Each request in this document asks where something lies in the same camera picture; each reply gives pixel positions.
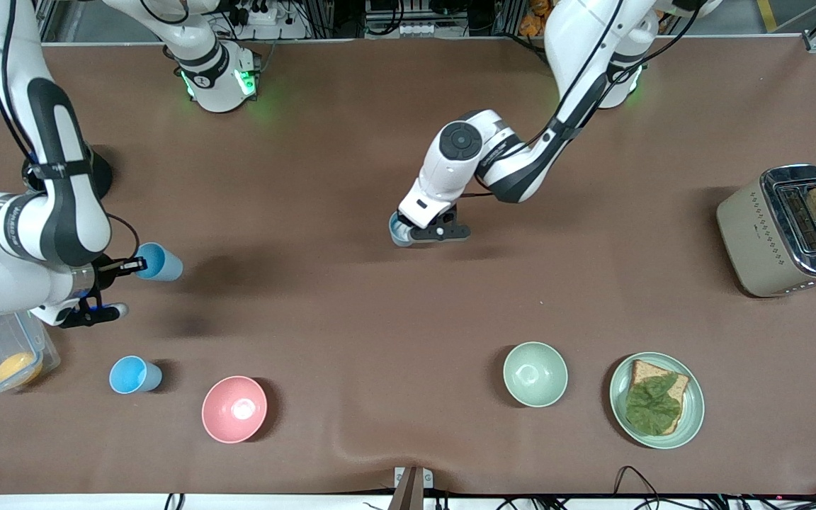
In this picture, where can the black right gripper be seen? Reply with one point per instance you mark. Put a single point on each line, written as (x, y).
(104, 270)

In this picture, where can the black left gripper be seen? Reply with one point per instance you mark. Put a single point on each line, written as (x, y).
(404, 219)

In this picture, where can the blue plastic cup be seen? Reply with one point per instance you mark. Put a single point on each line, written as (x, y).
(163, 265)
(132, 375)
(398, 232)

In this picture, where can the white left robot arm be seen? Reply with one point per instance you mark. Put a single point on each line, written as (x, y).
(450, 163)

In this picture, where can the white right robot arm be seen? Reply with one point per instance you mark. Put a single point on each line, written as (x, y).
(61, 212)

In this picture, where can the brown table cloth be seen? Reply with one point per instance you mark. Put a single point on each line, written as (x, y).
(380, 319)

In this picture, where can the orange yellow food piece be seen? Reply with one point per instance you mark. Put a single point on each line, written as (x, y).
(18, 368)

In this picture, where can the pink bowl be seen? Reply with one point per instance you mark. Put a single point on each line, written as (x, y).
(234, 411)

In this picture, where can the pale green bowl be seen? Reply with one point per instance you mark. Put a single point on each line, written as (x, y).
(535, 374)

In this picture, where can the white multi socket strip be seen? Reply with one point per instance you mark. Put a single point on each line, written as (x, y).
(420, 29)

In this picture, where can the bag of orange snacks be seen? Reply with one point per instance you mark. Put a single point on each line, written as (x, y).
(532, 18)

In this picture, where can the brown bread slice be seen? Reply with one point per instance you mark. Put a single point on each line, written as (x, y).
(645, 372)

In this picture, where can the white power strip with plugs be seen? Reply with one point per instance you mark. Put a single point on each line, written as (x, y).
(258, 14)

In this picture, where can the green lettuce leaf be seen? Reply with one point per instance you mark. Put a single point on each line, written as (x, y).
(652, 407)

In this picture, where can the pale green plate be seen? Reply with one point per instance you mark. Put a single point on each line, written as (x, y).
(691, 418)

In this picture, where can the beige chrome toaster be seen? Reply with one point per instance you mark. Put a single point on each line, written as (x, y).
(748, 241)

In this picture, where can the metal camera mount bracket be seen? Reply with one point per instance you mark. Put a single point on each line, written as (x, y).
(411, 478)

